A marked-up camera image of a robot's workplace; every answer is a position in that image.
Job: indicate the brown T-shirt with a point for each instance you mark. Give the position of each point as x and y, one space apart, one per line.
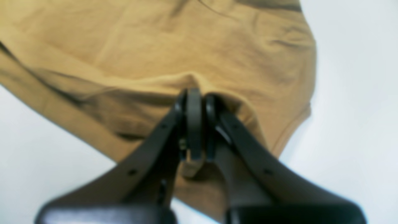
109 70

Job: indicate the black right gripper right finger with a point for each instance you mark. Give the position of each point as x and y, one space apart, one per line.
260 189

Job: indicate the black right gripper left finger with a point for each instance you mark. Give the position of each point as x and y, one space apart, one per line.
136 191

